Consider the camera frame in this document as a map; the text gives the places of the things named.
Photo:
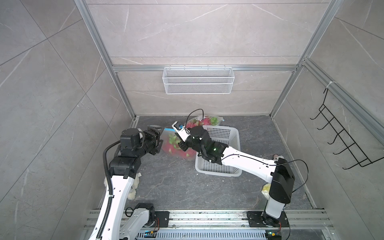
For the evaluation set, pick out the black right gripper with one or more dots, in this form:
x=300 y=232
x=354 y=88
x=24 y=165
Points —
x=183 y=146

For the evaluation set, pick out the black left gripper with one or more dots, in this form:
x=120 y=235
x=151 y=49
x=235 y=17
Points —
x=153 y=139

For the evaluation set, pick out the zip-top bag with blue seal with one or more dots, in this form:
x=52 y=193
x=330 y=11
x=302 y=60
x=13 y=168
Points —
x=175 y=144

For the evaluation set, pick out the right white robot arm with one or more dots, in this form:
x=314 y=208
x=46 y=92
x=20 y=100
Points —
x=276 y=172

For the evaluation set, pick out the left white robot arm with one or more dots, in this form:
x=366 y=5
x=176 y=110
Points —
x=122 y=161

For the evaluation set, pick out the far zip-top bag with dragon fruit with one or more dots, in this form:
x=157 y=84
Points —
x=206 y=120

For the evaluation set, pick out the yellow-green packaged snack bag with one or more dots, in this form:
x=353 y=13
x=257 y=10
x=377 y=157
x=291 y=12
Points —
x=266 y=190

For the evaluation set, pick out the white plush teddy bear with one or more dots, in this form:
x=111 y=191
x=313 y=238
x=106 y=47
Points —
x=132 y=193

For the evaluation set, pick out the stars and stripes patterned can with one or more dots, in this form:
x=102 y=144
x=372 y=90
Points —
x=277 y=157

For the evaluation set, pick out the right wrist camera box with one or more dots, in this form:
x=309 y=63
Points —
x=181 y=131

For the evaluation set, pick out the white wire mesh wall basket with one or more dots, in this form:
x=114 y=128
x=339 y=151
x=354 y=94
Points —
x=198 y=80

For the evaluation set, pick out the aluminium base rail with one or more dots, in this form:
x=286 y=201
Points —
x=226 y=225

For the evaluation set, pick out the black wire wall hook rack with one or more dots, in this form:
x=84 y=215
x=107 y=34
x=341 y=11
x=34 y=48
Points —
x=341 y=134

